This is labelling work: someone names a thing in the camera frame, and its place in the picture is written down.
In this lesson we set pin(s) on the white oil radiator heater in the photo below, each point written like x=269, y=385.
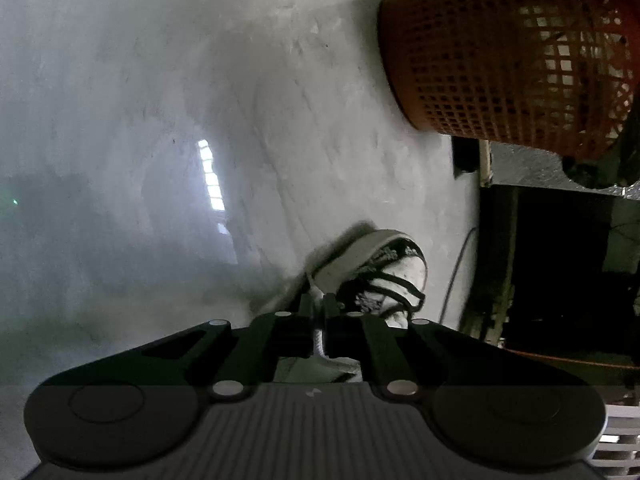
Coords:
x=620, y=420

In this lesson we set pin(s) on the black shoelace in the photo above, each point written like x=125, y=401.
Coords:
x=395, y=285

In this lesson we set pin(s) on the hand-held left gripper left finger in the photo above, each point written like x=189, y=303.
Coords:
x=307, y=330

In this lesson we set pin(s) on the white and black sneaker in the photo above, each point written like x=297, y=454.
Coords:
x=400, y=270

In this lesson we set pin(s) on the white shoelace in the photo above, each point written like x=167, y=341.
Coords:
x=318, y=342

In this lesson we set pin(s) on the silver cabinet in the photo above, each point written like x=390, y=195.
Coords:
x=530, y=170

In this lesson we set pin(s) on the brown plastic wastebasket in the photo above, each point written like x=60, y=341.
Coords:
x=450, y=70

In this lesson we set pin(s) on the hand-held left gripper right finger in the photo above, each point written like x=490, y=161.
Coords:
x=331, y=330

